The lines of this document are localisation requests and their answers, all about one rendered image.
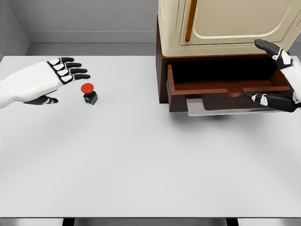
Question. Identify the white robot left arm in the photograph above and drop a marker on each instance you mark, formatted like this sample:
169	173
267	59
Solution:
7	91

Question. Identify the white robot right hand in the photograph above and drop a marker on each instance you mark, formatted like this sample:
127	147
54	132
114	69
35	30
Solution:
285	68

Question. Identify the red push-button switch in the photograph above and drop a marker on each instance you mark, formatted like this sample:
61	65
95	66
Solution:
89	93

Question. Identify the brown wooden drawer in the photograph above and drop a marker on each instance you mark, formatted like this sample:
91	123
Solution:
211	99

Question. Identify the cream cabinet door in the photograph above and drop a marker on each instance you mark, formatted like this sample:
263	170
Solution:
240	21

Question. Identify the cream upper cabinet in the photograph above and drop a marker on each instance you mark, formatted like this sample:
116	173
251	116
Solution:
235	23

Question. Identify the dark brown wooden cabinet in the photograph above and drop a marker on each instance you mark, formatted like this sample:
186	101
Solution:
162	75

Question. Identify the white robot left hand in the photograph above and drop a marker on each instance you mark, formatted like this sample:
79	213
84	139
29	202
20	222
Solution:
40	76

